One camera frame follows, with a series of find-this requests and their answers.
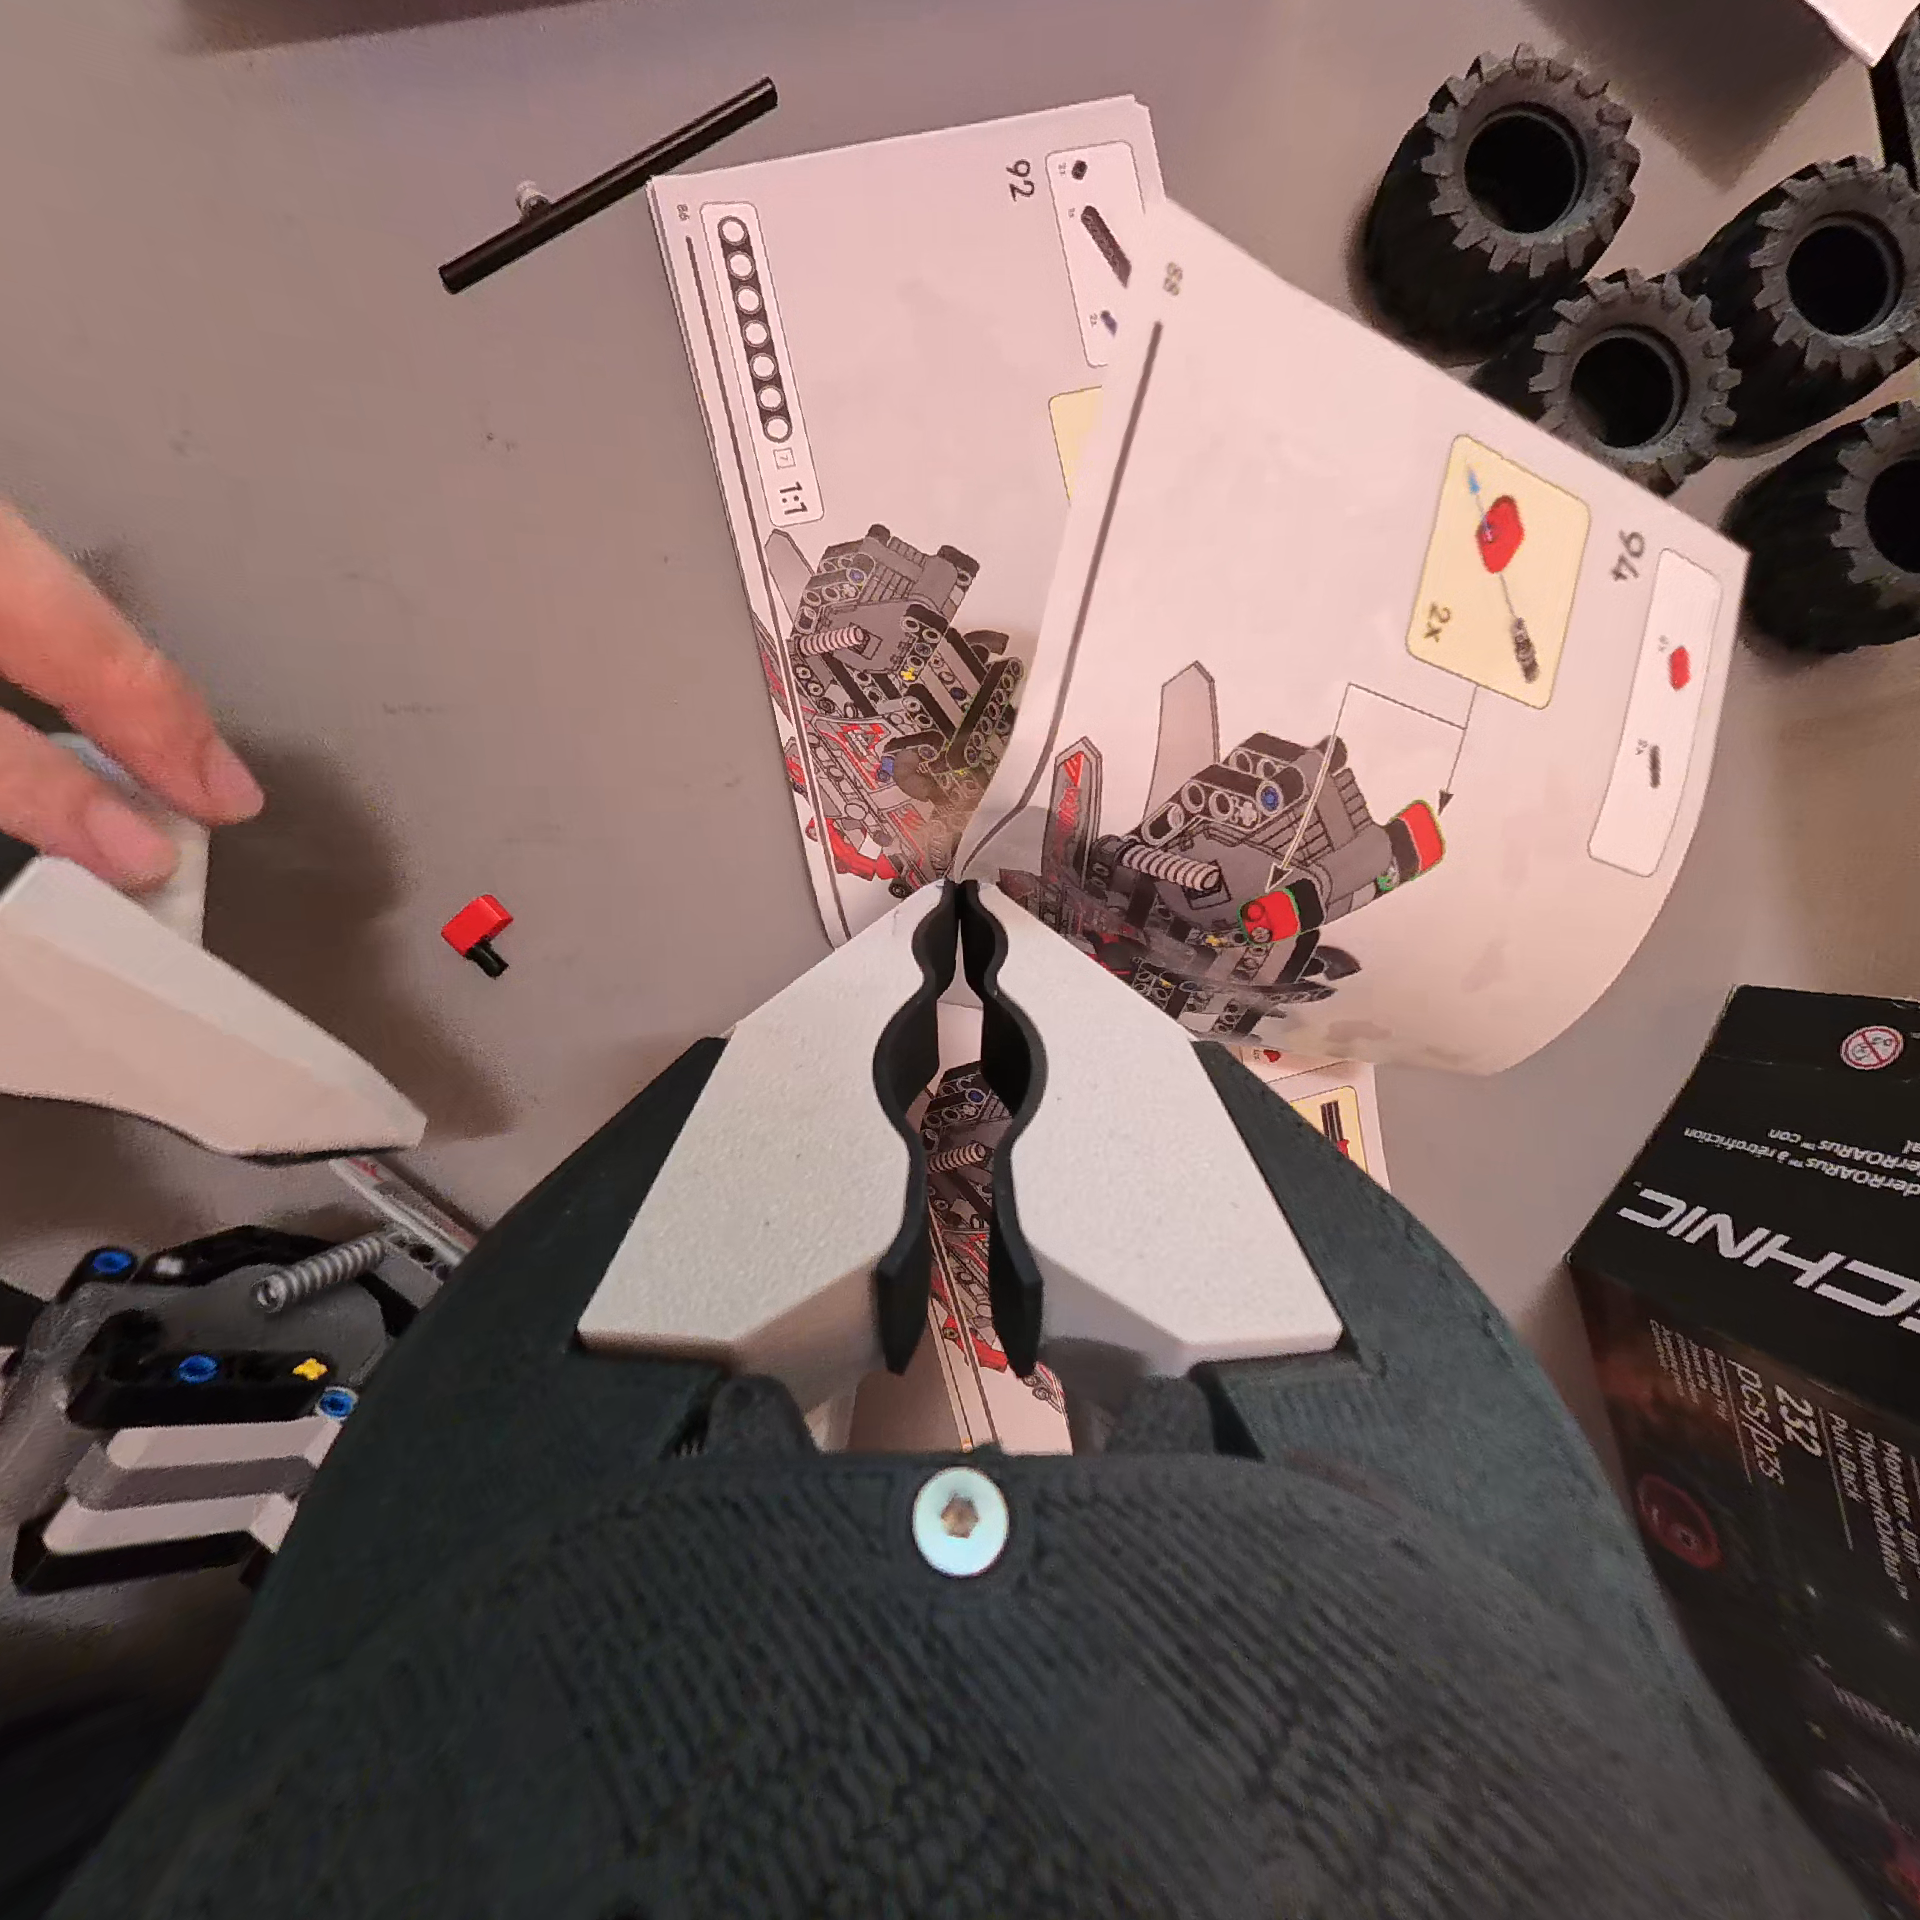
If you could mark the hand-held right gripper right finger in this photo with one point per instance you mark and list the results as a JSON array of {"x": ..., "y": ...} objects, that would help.
[{"x": 1154, "y": 1200}]

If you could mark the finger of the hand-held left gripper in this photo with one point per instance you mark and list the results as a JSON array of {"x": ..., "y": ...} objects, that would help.
[{"x": 181, "y": 1035}]

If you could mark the black toy box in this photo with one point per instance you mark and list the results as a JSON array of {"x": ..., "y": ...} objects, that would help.
[{"x": 1769, "y": 1348}]

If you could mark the person's left hand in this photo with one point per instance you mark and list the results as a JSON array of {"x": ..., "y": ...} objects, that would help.
[{"x": 105, "y": 704}]

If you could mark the small red toy piece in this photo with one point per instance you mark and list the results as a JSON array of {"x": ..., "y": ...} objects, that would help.
[{"x": 477, "y": 927}]

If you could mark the pale cardboard box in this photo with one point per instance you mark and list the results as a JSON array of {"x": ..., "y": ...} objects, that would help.
[{"x": 1897, "y": 89}]

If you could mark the white paper sheet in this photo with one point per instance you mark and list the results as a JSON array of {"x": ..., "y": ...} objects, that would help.
[{"x": 1868, "y": 23}]

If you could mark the black toy tyre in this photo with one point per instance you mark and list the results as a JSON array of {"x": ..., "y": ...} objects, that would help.
[
  {"x": 1822, "y": 292},
  {"x": 1628, "y": 383},
  {"x": 1846, "y": 524},
  {"x": 1500, "y": 194}
]

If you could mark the toy instruction booklet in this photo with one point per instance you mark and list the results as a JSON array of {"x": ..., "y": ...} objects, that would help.
[{"x": 1319, "y": 451}]

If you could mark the black toy axle rod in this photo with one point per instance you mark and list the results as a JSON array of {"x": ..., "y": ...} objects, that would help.
[{"x": 615, "y": 183}]

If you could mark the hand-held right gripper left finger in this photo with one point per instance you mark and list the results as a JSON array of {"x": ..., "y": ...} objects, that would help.
[{"x": 734, "y": 1184}]

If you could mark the grey toy vehicle model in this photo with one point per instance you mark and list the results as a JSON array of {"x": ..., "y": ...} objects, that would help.
[{"x": 181, "y": 1348}]

